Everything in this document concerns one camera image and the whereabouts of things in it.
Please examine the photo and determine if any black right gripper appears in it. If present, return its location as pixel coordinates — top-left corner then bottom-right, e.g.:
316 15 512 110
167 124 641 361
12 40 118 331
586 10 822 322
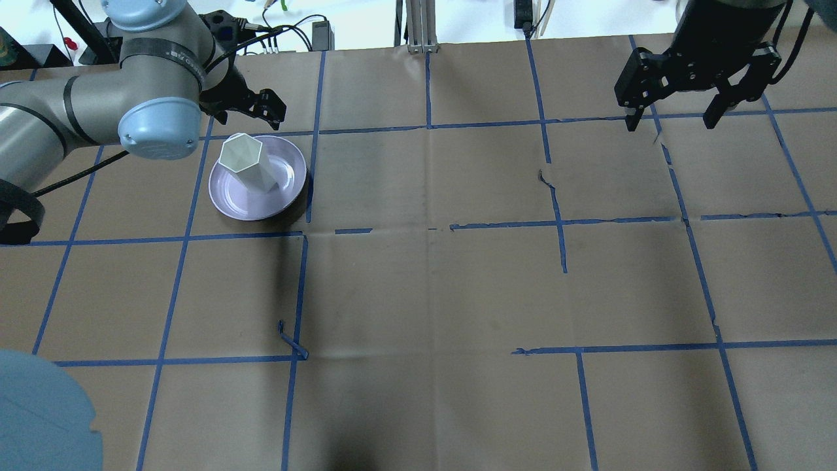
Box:
615 1 782 132

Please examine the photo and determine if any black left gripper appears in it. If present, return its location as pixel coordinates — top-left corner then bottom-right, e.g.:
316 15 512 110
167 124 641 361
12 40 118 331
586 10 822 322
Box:
198 61 287 130

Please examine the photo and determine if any white faceted cup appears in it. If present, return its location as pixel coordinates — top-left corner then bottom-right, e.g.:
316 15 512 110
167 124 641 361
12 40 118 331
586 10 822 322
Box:
218 132 277 194

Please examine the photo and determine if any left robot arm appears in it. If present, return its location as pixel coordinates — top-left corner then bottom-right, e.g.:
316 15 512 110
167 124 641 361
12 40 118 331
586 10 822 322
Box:
2 1 286 470

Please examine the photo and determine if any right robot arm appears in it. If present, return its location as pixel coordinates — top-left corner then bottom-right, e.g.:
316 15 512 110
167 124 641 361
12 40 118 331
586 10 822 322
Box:
615 1 835 131

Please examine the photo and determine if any lavender plate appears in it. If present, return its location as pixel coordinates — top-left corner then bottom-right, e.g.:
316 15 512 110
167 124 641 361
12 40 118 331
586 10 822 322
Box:
207 136 308 221

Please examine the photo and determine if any black power adapter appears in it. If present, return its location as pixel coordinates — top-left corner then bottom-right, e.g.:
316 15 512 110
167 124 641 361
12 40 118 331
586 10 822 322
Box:
311 19 335 52

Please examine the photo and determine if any black cable bundle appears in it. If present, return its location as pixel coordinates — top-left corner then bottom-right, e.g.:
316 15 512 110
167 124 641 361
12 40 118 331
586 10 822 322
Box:
222 14 328 61

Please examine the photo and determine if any aluminium frame post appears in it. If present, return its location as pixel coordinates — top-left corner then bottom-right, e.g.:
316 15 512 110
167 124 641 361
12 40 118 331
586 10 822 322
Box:
394 0 439 54

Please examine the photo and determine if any black wall adapter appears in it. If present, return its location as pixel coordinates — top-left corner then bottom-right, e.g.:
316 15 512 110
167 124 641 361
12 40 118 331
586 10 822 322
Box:
512 0 534 31

